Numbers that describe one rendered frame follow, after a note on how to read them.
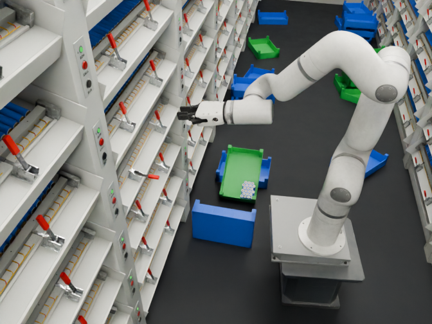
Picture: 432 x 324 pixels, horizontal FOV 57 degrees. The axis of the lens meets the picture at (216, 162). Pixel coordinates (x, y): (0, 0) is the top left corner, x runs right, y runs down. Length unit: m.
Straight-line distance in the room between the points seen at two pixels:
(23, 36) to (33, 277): 0.46
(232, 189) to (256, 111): 0.98
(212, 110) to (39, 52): 0.75
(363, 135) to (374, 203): 1.16
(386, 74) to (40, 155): 0.83
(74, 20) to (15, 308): 0.55
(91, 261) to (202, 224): 0.93
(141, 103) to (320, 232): 0.82
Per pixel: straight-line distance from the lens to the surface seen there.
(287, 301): 1.87
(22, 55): 0.75
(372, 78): 1.13
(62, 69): 0.85
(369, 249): 2.17
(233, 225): 1.92
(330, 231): 1.58
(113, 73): 1.07
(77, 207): 0.99
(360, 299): 1.99
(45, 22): 0.82
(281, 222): 1.70
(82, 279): 1.11
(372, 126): 1.26
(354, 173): 1.36
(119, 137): 1.17
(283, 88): 1.25
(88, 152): 0.95
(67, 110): 0.90
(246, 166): 2.30
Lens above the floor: 1.61
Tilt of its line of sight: 41 degrees down
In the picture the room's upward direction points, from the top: 1 degrees clockwise
